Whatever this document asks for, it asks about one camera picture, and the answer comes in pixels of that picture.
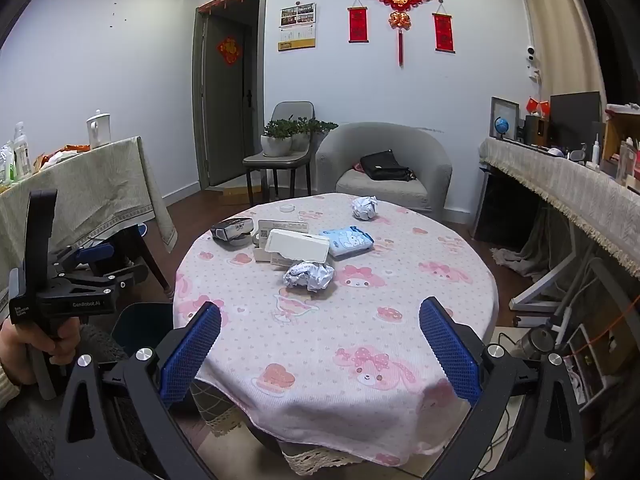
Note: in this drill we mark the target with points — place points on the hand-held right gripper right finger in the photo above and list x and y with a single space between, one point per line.
450 355

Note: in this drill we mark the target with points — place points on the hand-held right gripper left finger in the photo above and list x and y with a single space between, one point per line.
192 355

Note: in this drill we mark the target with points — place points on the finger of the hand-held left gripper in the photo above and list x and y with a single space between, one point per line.
100 252
125 276

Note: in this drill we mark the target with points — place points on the dark teal trash bin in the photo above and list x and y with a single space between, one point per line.
145 322

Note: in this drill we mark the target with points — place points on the large paper ball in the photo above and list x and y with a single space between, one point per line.
307 276

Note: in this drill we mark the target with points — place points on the plain white box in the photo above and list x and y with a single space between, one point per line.
297 246

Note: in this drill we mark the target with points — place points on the blue tissue packet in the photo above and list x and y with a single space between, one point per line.
347 241

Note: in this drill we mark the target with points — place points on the labelled white box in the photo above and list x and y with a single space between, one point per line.
280 225

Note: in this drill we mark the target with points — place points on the small paper ball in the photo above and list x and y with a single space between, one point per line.
364 207

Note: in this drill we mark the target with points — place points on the person's left hand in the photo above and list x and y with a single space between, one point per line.
47 342

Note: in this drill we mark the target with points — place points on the dark wooden table leg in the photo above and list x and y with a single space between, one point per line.
155 265

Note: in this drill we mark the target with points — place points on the blue and white dispenser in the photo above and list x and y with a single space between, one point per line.
141 230

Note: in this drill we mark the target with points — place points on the steel kettle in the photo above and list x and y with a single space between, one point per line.
532 344

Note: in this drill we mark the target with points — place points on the orange snack packets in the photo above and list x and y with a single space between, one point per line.
65 152

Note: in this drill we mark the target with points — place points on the pink printed tablecloth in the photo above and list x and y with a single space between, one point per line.
350 320

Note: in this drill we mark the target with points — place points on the white power strip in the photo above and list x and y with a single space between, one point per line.
562 325

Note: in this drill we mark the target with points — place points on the white desk leg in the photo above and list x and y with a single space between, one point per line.
545 280

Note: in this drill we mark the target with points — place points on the white electric kettle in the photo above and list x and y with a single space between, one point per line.
98 130

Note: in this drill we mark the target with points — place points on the clear plastic bottle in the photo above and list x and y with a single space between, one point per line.
21 152

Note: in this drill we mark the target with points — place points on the grey cloth heap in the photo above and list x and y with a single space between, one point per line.
535 250

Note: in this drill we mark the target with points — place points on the flat cardboard piece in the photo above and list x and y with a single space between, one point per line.
242 194

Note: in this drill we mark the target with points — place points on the black cabinet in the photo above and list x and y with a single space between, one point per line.
505 205

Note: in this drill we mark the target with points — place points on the grey door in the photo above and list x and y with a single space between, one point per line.
225 110

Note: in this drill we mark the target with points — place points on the black bag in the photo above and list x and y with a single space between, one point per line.
385 165

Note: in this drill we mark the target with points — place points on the large white potted plant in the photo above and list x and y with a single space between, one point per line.
276 142

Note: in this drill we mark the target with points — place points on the sideboard with lace cloth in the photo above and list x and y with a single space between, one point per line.
560 185

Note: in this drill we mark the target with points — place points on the grey armchair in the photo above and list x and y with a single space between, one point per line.
385 145

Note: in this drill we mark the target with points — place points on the small white potted plant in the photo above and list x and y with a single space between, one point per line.
302 137

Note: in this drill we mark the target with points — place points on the grey dining chair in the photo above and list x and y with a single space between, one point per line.
292 112

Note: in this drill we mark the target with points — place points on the small blue globe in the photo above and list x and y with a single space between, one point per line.
500 124

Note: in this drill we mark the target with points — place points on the red door decoration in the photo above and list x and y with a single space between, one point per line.
229 51

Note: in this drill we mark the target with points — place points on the wooden speaker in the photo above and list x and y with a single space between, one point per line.
536 130

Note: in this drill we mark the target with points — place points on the small red flags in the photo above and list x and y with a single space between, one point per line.
537 106

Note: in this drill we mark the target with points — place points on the black monitor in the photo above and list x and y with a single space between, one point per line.
575 120

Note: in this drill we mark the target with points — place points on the cardboard box with items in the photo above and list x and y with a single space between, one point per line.
620 135

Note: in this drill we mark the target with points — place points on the beige curtain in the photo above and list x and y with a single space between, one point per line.
560 35

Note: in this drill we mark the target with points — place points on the grey picture frame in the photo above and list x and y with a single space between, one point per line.
512 110

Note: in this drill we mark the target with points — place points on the wall calendar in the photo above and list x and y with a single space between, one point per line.
297 27

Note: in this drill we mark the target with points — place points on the white security camera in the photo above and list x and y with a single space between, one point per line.
531 55

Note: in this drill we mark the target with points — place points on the red wall scroll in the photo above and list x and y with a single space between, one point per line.
358 22
444 30

